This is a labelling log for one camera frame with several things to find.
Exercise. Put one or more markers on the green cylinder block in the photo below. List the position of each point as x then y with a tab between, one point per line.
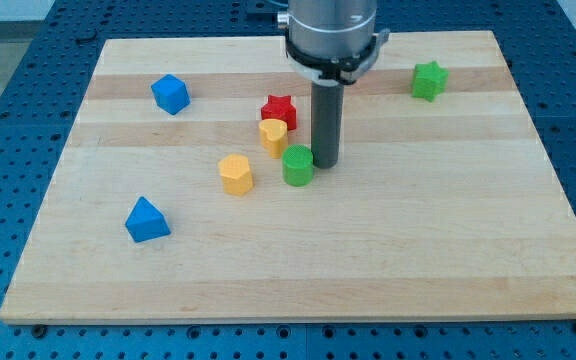
297	165

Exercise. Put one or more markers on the yellow heart block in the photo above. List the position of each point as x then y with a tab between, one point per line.
273	136

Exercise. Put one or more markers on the yellow hexagon block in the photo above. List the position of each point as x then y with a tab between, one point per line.
236	174

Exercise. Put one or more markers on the red star block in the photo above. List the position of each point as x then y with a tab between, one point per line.
281	108

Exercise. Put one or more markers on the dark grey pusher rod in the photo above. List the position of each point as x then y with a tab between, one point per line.
326	119

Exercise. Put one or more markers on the wooden board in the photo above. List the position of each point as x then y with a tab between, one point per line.
436	211

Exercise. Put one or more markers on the blue cube block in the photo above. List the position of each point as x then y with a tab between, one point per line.
171	94

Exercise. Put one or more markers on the blue triangle block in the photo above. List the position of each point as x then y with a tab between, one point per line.
146	222

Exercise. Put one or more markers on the green star block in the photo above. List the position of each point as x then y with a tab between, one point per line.
429	80

